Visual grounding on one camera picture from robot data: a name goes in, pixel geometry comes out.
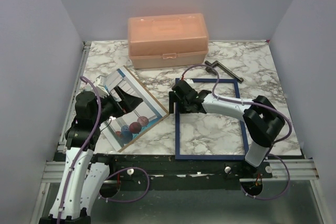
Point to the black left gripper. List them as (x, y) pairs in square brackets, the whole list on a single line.
[(128, 104)]

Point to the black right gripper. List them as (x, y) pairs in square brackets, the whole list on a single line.
[(173, 98)]

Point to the photo print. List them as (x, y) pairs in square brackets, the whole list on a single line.
[(123, 131)]

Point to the blue wooden picture frame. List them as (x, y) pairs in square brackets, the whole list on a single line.
[(179, 156)]

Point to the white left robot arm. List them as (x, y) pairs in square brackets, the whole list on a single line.
[(84, 174)]

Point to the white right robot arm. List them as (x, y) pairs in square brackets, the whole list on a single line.
[(263, 121)]

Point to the orange translucent plastic storage box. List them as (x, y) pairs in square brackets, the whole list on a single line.
[(167, 40)]

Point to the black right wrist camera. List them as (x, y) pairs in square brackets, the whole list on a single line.
[(182, 88)]

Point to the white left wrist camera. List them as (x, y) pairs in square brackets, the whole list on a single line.
[(100, 83)]

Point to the black metal crank handle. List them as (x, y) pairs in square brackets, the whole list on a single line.
[(211, 69)]

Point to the aluminium extrusion table frame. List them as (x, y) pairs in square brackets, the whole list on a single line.
[(53, 170)]

